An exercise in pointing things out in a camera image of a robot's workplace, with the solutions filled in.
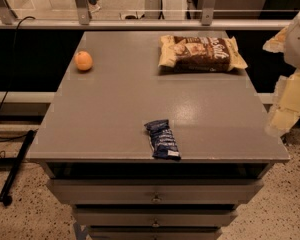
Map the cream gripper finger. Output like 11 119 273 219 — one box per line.
265 69 300 137
263 27 288 53

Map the blue rxbar blueberry wrapper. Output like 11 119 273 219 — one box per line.
144 119 181 161

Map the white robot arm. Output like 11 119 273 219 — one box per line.
263 12 300 137

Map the brown chips bag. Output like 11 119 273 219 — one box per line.
159 35 248 72

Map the grey drawer cabinet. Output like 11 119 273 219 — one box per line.
28 31 289 240

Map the orange fruit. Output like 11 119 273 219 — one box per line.
74 51 93 71

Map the bottom grey drawer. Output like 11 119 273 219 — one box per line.
88 227 222 240

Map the grey drawer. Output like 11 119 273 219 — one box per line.
47 179 263 205
88 227 222 240
73 207 237 227

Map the middle grey drawer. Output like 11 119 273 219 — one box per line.
73 207 237 227

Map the top grey drawer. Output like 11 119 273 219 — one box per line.
47 179 263 205

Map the grey metal railing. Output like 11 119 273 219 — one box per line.
0 0 300 31

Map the black rod on floor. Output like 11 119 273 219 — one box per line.
0 130 35 207

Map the black cable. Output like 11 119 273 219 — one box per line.
0 15 37 143

